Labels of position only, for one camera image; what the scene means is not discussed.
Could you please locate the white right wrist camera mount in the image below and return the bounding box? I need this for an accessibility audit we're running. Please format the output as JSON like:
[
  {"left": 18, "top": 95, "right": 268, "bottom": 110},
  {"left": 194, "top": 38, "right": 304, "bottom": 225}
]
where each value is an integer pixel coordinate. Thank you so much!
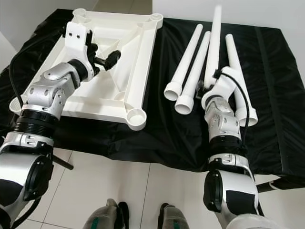
[{"left": 201, "top": 67, "right": 244, "bottom": 113}]

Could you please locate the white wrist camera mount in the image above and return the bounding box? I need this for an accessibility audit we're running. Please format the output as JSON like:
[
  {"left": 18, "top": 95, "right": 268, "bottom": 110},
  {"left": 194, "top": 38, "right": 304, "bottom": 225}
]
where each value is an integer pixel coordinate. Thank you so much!
[
  {"left": 66, "top": 21, "right": 91, "bottom": 60},
  {"left": 201, "top": 67, "right": 244, "bottom": 113}
]

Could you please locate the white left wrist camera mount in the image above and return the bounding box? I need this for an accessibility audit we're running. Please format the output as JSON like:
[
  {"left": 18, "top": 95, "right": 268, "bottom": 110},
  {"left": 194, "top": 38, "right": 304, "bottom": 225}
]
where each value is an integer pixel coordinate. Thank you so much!
[{"left": 66, "top": 21, "right": 91, "bottom": 60}]

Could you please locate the robot right leg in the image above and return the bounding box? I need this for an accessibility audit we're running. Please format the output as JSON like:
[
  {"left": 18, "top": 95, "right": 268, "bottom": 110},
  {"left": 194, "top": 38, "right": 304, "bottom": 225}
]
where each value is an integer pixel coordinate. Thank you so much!
[{"left": 156, "top": 203, "right": 191, "bottom": 229}]

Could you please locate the black table cloth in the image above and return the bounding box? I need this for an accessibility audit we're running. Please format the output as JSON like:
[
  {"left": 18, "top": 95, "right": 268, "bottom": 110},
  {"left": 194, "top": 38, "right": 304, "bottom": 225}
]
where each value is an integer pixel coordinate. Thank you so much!
[{"left": 0, "top": 9, "right": 305, "bottom": 191}]

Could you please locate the white plastic table leg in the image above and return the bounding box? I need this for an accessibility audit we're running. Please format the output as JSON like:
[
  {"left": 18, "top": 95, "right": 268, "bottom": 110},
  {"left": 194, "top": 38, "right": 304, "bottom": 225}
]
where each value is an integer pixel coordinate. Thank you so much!
[
  {"left": 175, "top": 31, "right": 212, "bottom": 115},
  {"left": 203, "top": 5, "right": 223, "bottom": 91},
  {"left": 164, "top": 24, "right": 203, "bottom": 102},
  {"left": 225, "top": 33, "right": 259, "bottom": 127}
]

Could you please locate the white plastic table top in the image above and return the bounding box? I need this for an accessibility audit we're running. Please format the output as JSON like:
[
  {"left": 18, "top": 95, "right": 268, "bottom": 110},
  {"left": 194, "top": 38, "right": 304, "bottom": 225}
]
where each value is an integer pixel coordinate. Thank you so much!
[{"left": 10, "top": 9, "right": 163, "bottom": 132}]

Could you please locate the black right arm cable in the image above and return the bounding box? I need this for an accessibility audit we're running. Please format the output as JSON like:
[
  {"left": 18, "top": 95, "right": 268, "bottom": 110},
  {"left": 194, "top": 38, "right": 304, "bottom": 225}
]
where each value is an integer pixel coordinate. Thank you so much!
[{"left": 219, "top": 69, "right": 251, "bottom": 144}]

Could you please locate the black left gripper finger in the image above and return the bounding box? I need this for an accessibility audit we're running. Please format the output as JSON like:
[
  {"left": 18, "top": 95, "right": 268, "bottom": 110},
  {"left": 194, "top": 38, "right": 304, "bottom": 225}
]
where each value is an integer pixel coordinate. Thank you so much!
[{"left": 103, "top": 50, "right": 122, "bottom": 68}]

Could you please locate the black metal table leg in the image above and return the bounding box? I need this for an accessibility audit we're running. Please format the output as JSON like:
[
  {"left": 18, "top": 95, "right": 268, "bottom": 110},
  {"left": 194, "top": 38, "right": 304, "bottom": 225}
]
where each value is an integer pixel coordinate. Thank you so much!
[
  {"left": 52, "top": 155, "right": 75, "bottom": 171},
  {"left": 257, "top": 177, "right": 286, "bottom": 192}
]

